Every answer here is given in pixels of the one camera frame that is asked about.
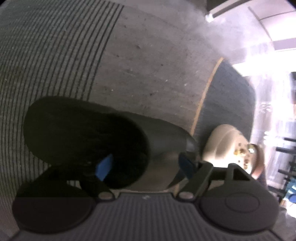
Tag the black slide sandal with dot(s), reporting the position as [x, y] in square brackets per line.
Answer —
[71, 133]

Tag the grey striped door mat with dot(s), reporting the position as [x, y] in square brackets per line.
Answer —
[139, 57]

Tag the cream clog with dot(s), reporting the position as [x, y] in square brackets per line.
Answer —
[227, 145]

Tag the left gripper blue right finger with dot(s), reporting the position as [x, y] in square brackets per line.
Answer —
[198, 178]

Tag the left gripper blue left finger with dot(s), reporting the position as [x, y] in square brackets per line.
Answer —
[92, 180]

